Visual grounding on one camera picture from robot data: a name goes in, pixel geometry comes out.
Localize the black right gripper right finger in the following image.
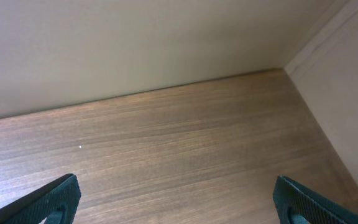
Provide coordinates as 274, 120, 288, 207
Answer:
273, 175, 358, 224

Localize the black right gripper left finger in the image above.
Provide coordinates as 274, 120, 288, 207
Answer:
0, 174, 81, 224

